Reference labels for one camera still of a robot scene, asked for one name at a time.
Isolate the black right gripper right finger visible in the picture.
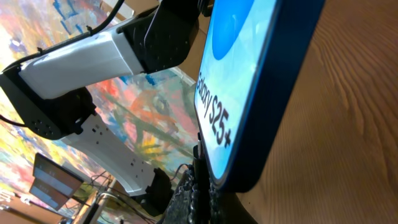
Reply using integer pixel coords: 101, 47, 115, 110
209, 184, 257, 224

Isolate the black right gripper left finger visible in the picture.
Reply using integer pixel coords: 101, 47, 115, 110
161, 165, 199, 224

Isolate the blue Galaxy smartphone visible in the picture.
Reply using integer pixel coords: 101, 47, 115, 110
194, 0, 324, 192

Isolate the dark computer monitor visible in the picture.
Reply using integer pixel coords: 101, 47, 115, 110
29, 152, 84, 211

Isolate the colourful abstract wall painting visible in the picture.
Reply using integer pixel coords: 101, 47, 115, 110
1, 0, 198, 197

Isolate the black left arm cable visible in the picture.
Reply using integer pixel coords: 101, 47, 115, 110
0, 0, 125, 128

